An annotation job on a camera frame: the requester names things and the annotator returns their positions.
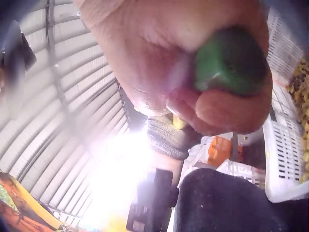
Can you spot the person's left hand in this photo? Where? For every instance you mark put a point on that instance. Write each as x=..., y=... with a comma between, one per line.
x=164, y=137

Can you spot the person's right hand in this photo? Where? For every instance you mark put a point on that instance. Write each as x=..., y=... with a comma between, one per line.
x=144, y=43

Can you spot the person's right fingers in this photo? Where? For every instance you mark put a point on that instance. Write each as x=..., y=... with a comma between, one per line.
x=217, y=116

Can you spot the yellow fruit piece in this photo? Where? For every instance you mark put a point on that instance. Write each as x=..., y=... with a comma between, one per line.
x=178, y=122

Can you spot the orange plastic crate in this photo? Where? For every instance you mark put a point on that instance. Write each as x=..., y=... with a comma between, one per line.
x=217, y=152

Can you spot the white plastic crate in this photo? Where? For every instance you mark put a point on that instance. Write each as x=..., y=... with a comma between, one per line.
x=239, y=170
x=282, y=41
x=282, y=149

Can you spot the pile of yellow fruit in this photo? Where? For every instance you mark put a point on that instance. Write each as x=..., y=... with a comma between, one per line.
x=300, y=96

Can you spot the person's legs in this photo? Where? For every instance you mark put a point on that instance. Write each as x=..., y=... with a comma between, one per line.
x=217, y=203

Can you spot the black wrist band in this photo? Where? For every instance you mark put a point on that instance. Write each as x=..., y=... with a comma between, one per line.
x=149, y=205

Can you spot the colourful printed carton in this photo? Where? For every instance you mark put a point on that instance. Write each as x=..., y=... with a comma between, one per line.
x=21, y=205

